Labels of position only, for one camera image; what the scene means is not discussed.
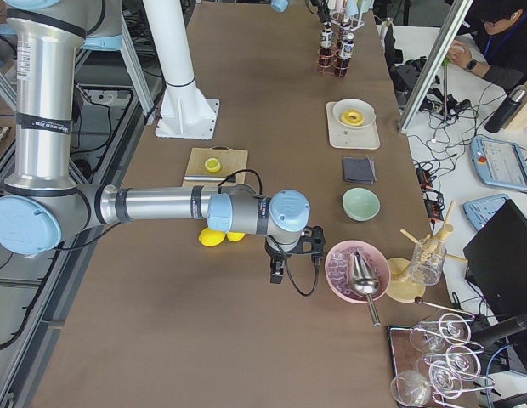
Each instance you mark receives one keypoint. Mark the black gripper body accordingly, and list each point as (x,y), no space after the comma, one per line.
(275,253)

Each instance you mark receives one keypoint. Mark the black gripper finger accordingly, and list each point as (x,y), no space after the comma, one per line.
(277,270)

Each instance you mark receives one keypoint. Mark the tea bottle white cap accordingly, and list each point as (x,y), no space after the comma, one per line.
(326,40)

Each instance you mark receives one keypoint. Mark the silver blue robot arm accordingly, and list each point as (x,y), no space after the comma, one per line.
(43,206)

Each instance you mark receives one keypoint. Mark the cream serving tray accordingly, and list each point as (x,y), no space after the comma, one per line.
(342,137)

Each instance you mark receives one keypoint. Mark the black glass tray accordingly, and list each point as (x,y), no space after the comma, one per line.
(444,354)

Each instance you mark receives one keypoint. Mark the tea bottle in rack left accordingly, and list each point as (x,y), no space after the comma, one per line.
(344,55)

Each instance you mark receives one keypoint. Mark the tea bottle in rack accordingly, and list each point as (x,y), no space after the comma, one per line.
(344,55)
(344,30)

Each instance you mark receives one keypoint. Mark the tea bottle in rack right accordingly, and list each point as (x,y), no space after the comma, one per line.
(344,30)

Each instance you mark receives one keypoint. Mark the pink bowl with ice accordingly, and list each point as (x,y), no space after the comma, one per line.
(338,267)

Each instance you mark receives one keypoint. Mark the lower yellow lemon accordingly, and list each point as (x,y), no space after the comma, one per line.
(235,236)

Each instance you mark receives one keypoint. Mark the yellow lemon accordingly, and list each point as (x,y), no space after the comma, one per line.
(211,238)
(235,236)

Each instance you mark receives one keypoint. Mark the green ceramic bowl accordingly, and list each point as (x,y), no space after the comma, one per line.
(360,204)

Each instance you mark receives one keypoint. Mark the metal ice scoop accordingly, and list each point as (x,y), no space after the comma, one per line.
(363,281)

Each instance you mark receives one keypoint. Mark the upper yellow lemon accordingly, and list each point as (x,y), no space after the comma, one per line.
(211,238)

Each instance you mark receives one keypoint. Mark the grey folded cloth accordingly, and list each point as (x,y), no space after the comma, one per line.
(359,170)

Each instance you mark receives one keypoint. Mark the wooden cup stand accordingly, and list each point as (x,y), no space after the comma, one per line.
(404,289)

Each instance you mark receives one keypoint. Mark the clear glass jar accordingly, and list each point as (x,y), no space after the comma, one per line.
(427,262)

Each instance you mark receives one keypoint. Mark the half lemon slice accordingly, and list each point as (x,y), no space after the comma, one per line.
(212,165)

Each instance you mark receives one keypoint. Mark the wooden cutting board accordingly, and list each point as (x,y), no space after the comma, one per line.
(232,160)

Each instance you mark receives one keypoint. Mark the steel muddler with black tip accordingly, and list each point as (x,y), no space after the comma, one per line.
(204,178)

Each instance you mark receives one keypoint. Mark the white round plate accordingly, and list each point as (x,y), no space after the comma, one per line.
(354,104)

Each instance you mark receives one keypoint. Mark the wine glass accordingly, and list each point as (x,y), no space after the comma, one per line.
(411,388)

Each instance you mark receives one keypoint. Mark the black laptop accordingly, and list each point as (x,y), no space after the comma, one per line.
(497,261)

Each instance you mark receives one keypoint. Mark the blue teach pendant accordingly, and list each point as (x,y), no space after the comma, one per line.
(499,163)

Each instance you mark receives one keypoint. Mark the black thermos bottle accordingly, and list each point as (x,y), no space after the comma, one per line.
(506,109)

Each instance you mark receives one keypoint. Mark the person in dark clothes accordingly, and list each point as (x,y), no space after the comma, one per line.
(499,29)

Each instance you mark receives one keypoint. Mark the glazed ring donut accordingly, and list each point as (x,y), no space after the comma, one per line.
(353,118)

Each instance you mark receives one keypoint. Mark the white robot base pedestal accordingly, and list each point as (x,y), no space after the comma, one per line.
(185,111)

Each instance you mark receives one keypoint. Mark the copper wire bottle rack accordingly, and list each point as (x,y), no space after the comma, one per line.
(336,44)

